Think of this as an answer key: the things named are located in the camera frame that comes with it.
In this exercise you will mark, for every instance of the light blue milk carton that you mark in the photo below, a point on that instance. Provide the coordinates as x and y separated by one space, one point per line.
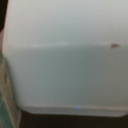
68 57

